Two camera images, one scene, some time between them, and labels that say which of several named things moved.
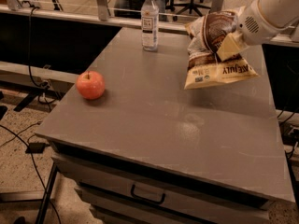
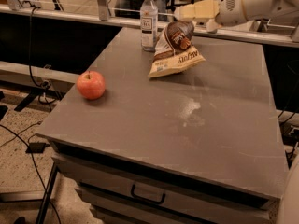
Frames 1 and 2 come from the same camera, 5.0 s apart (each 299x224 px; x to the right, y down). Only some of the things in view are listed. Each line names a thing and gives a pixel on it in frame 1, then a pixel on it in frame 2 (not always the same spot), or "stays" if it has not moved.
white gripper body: x=250 y=28 → x=229 y=8
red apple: x=90 y=84 stays
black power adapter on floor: x=36 y=147 stays
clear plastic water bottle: x=149 y=21 stays
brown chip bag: x=206 y=34 → x=175 y=51
